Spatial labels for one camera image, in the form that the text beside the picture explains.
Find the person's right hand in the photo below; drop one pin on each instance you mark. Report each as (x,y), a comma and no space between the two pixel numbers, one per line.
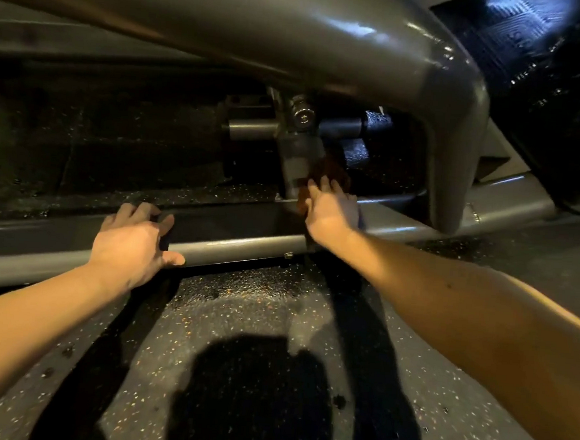
(332,215)

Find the person's left hand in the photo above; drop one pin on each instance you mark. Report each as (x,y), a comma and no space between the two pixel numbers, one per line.
(124,250)

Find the person's left middle finger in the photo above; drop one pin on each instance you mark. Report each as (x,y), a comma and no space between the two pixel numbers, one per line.
(147,211)

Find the person's left thumb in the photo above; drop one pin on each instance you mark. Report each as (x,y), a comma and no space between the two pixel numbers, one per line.
(174,260)

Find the person's right fingers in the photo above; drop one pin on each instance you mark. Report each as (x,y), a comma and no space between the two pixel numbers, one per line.
(324,190)

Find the brown cleaning cloth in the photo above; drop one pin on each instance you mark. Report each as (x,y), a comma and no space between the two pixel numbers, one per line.
(330,169)

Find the grey exercise machine frame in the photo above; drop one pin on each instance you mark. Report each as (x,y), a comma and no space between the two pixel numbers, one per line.
(284,23)

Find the person's right forearm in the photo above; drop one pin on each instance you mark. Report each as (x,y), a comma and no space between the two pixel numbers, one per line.
(462,313)

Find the person's left forearm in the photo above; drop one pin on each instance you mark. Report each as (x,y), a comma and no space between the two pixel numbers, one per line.
(19,337)

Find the steel pivot bolt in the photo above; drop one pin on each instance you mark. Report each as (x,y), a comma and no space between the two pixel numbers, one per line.
(303,113)

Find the black textured foot plate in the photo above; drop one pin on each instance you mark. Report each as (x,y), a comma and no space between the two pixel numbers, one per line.
(506,39)

